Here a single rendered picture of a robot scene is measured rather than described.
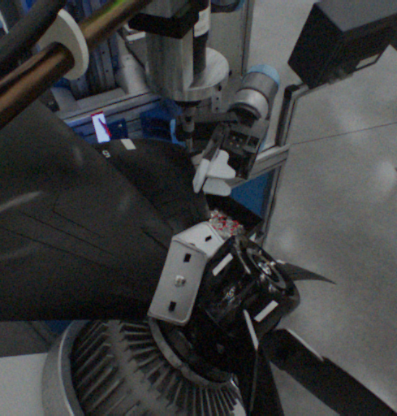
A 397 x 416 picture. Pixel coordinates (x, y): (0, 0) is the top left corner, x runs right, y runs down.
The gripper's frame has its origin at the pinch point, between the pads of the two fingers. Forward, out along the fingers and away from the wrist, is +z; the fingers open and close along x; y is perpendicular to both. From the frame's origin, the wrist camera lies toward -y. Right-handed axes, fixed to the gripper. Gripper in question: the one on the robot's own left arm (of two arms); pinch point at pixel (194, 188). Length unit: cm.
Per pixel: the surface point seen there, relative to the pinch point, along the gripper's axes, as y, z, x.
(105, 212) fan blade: -2.8, 20.1, -17.5
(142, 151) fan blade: -11.3, -4.0, 0.5
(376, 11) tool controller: 20, -64, -7
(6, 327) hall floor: -73, 12, 126
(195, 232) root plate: 3.5, 8.6, -1.3
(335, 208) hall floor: 51, -110, 114
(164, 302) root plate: 4.8, 22.6, -8.3
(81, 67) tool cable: 0.6, 24.5, -37.2
